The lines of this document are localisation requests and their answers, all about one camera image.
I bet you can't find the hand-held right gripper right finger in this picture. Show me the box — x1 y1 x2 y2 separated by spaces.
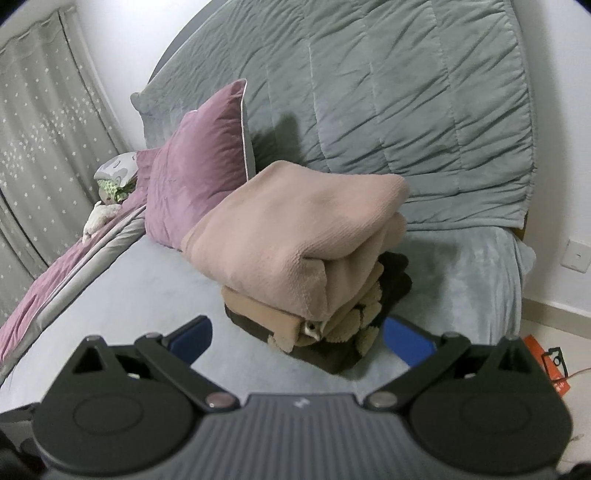
362 316 544 412

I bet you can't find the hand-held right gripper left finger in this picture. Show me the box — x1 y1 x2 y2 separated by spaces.
71 316 242 412

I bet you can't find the pink knit sweater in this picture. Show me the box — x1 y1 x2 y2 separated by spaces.
180 161 411 321

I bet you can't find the small pile of clothes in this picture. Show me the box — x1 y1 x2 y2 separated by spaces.
95 152 138 185

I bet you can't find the folded beige garment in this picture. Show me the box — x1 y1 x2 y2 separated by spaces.
221 263 385 355

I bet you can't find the folded dark brown garment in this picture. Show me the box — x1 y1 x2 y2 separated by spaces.
225 251 414 376

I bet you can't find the orange packet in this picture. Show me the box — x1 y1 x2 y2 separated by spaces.
523 335 573 398

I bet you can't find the purple and grey quilt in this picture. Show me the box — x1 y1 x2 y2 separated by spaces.
0 191 148 384

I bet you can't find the white plush toy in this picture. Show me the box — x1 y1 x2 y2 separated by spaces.
82 200 123 244

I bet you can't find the purple velvet pillow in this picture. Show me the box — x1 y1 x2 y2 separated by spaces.
144 78 254 250
131 148 162 204

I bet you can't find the green and white cloth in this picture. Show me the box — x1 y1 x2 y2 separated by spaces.
98 179 134 204

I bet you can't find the grey quilted headboard cover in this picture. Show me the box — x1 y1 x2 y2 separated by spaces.
130 0 541 232

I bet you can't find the grey star-print curtain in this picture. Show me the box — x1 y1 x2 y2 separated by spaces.
0 4 130 315

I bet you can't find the red cable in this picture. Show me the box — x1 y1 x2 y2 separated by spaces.
551 367 591 386

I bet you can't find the white wall socket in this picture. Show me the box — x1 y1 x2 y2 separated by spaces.
562 237 591 273

